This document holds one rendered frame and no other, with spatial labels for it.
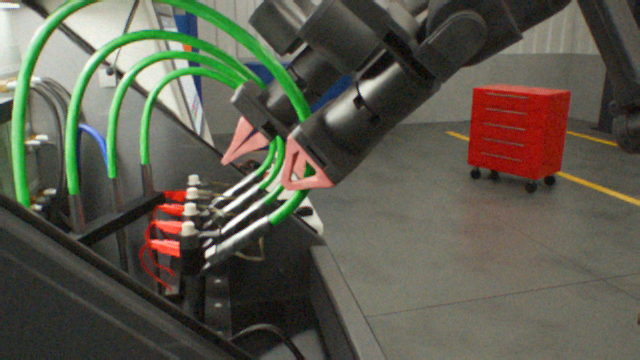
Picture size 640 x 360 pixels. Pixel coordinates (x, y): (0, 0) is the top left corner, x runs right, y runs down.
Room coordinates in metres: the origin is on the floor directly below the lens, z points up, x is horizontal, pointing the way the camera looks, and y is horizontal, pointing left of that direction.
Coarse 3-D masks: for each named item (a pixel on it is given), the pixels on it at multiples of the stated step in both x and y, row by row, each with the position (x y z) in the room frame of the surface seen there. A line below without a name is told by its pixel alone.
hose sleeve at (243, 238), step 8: (256, 224) 0.56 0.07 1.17; (264, 224) 0.55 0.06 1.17; (272, 224) 0.55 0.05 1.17; (240, 232) 0.56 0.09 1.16; (248, 232) 0.56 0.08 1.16; (256, 232) 0.55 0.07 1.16; (264, 232) 0.55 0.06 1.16; (232, 240) 0.56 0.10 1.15; (240, 240) 0.56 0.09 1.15; (248, 240) 0.56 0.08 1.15; (216, 248) 0.57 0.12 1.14; (224, 248) 0.56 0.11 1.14; (232, 248) 0.56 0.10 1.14; (240, 248) 0.56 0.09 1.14; (224, 256) 0.56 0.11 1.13
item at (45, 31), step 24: (72, 0) 0.59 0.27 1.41; (96, 0) 0.59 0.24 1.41; (168, 0) 0.57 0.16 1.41; (192, 0) 0.57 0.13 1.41; (48, 24) 0.60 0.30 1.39; (216, 24) 0.56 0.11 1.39; (264, 48) 0.56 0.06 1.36; (24, 72) 0.61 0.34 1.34; (24, 96) 0.62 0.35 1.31; (288, 96) 0.55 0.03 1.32; (24, 120) 0.62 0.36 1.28; (24, 144) 0.62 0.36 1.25; (24, 168) 0.62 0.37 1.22; (312, 168) 0.54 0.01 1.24; (24, 192) 0.62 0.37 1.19; (288, 216) 0.55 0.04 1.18
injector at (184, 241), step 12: (180, 240) 0.65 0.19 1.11; (192, 240) 0.65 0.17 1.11; (180, 252) 0.65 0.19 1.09; (192, 252) 0.65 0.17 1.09; (192, 264) 0.65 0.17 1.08; (204, 264) 0.66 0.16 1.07; (192, 276) 0.65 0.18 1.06; (204, 276) 0.66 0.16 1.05; (192, 288) 0.65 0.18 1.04; (192, 300) 0.65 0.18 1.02; (192, 312) 0.65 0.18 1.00
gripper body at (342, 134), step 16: (352, 96) 0.48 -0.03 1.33; (320, 112) 0.51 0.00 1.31; (336, 112) 0.49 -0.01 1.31; (352, 112) 0.48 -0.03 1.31; (368, 112) 0.47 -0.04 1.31; (304, 128) 0.48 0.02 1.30; (320, 128) 0.50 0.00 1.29; (336, 128) 0.49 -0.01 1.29; (352, 128) 0.48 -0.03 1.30; (368, 128) 0.47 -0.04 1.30; (384, 128) 0.48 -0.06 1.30; (304, 144) 0.48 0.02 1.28; (320, 144) 0.48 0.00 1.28; (336, 144) 0.49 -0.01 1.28; (352, 144) 0.49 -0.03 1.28; (368, 144) 0.49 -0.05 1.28; (336, 160) 0.48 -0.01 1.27; (352, 160) 0.49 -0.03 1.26; (336, 176) 0.47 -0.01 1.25
